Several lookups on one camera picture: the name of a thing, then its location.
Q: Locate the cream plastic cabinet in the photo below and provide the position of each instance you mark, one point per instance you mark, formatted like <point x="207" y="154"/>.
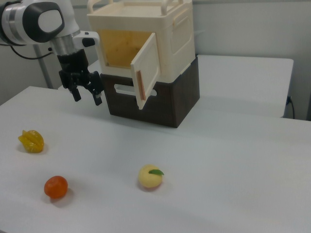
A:
<point x="167" y="43"/>

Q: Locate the orange toy tangerine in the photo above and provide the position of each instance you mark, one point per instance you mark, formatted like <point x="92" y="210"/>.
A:
<point x="56" y="187"/>

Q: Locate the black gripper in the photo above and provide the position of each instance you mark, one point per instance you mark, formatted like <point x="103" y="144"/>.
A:
<point x="73" y="61"/>

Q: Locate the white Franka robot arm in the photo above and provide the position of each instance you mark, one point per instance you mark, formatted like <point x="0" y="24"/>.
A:
<point x="31" y="21"/>

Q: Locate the pale yellow toy peach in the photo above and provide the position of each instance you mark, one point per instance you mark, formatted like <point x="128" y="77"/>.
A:
<point x="149" y="180"/>

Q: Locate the cream cabinet door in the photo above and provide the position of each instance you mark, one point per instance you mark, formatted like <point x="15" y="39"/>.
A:
<point x="147" y="68"/>

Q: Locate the yellow toy starfruit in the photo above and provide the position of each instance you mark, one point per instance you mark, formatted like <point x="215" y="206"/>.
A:
<point x="31" y="142"/>

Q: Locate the dark brown drawer box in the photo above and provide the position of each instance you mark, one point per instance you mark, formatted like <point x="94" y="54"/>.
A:
<point x="170" y="102"/>

